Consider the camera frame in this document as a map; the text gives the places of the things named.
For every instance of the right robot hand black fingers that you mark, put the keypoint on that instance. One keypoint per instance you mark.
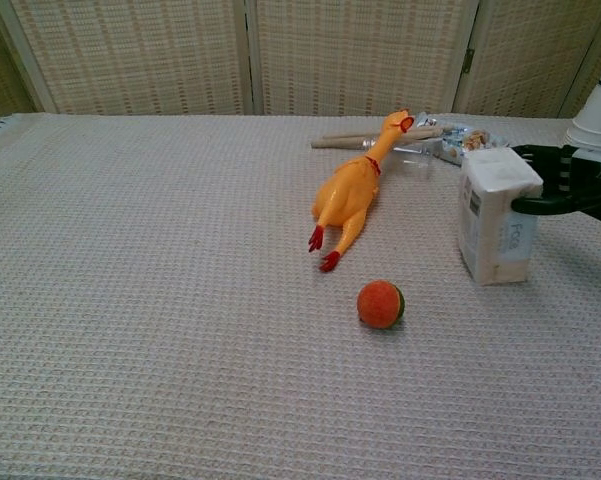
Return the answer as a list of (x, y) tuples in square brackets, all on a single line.
[(590, 185)]

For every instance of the white tissue box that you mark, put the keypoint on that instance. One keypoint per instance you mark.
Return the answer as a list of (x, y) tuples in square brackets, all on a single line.
[(490, 225)]

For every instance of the clear plastic snack bag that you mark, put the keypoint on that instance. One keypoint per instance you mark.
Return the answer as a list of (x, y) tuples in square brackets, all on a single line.
[(465, 140)]

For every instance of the clear plastic bottle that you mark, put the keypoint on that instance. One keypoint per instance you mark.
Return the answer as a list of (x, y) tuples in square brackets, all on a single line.
[(410, 155)]

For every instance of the orange green ball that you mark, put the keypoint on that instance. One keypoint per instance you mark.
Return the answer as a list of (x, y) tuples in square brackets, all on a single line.
[(377, 305)]

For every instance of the yellow rubber chicken toy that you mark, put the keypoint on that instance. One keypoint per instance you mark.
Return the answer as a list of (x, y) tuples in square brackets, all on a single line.
[(345, 192)]

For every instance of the wooden stick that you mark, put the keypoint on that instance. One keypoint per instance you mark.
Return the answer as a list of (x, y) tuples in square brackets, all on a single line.
[(350, 134), (340, 143)]

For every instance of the beige woven tablecloth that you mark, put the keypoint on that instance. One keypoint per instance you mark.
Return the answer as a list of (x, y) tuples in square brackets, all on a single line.
[(180, 300)]

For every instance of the woven folding screen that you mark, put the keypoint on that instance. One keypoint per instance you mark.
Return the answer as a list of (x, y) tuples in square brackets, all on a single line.
[(145, 55)]

